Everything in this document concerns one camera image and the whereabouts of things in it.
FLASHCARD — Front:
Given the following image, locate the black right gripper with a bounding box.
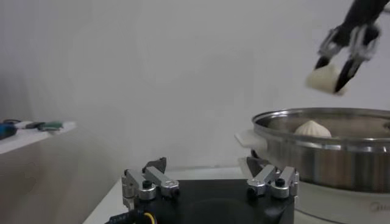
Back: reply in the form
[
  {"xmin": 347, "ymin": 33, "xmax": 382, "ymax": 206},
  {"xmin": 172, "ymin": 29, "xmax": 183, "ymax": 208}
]
[{"xmin": 314, "ymin": 0, "xmax": 390, "ymax": 94}]

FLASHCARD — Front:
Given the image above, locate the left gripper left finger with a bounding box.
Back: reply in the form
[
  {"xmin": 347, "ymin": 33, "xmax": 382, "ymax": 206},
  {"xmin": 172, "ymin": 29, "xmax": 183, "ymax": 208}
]
[{"xmin": 121, "ymin": 157, "xmax": 180, "ymax": 211}]

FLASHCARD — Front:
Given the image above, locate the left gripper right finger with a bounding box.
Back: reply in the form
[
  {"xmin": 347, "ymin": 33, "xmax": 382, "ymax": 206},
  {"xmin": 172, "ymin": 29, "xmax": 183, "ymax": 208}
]
[{"xmin": 246, "ymin": 157, "xmax": 299, "ymax": 199}]

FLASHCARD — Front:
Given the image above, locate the white steamed baozi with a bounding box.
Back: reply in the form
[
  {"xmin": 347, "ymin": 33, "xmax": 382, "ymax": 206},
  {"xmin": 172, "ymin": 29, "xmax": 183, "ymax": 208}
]
[
  {"xmin": 294, "ymin": 120, "xmax": 332, "ymax": 138},
  {"xmin": 305, "ymin": 63, "xmax": 348, "ymax": 96}
]

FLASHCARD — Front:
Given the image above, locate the perforated steel steamer basket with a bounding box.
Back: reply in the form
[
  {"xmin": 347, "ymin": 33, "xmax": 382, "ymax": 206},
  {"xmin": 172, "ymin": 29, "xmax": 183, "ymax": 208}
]
[{"xmin": 252, "ymin": 107, "xmax": 390, "ymax": 193}]

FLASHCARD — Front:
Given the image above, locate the white electric cooker pot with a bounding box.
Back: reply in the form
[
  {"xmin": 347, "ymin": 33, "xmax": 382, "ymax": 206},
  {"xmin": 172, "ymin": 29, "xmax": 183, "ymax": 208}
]
[{"xmin": 234, "ymin": 129, "xmax": 390, "ymax": 224}]

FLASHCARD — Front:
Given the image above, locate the white side table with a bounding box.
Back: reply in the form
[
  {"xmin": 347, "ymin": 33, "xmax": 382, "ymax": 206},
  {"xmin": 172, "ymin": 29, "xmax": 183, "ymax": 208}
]
[{"xmin": 0, "ymin": 121, "xmax": 77, "ymax": 155}]

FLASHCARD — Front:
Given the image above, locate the small dark phone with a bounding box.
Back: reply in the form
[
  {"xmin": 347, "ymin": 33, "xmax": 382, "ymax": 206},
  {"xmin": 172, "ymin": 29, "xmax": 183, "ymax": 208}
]
[{"xmin": 24, "ymin": 121, "xmax": 46, "ymax": 129}]

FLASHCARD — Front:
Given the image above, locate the blue computer mouse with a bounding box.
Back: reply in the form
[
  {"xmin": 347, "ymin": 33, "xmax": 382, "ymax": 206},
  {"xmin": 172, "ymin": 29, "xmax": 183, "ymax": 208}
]
[{"xmin": 0, "ymin": 123, "xmax": 18, "ymax": 141}]

